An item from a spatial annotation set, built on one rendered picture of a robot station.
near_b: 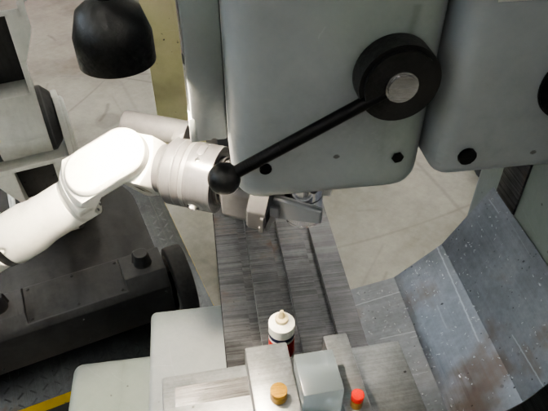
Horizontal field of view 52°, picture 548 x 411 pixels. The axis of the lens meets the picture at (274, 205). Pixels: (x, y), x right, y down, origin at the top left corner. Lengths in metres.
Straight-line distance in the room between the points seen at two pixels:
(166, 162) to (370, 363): 0.41
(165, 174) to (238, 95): 0.24
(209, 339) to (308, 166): 0.57
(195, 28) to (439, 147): 0.25
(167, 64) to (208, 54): 1.96
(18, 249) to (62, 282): 0.75
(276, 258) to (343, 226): 1.40
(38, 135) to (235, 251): 0.49
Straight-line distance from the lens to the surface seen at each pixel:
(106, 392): 1.17
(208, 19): 0.54
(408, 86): 0.48
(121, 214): 1.72
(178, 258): 1.51
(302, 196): 0.67
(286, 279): 1.04
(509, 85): 0.54
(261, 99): 0.49
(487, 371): 0.96
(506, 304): 0.96
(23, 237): 0.79
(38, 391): 1.60
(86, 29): 0.53
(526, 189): 0.95
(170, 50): 2.49
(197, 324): 1.07
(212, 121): 0.59
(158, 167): 0.71
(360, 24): 0.48
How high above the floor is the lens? 1.69
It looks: 42 degrees down
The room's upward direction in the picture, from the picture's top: straight up
